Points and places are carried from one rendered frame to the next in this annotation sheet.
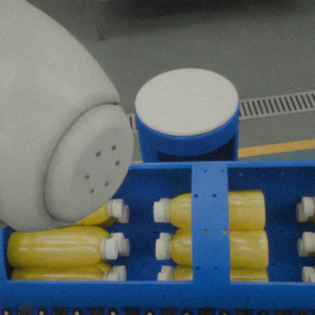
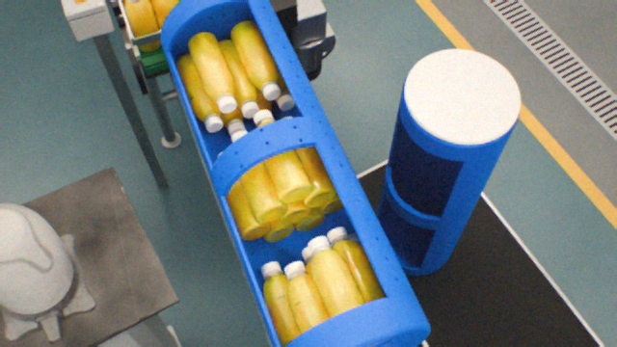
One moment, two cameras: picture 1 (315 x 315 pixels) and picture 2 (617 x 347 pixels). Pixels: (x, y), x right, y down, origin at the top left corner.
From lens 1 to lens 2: 0.87 m
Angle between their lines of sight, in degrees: 38
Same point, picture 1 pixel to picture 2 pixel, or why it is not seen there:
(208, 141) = (422, 138)
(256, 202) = (289, 182)
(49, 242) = (206, 59)
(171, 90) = (469, 76)
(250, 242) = (261, 197)
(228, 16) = not seen: outside the picture
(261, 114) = not seen: outside the picture
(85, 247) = (213, 84)
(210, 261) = (222, 171)
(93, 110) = not seen: outside the picture
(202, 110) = (452, 114)
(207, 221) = (243, 148)
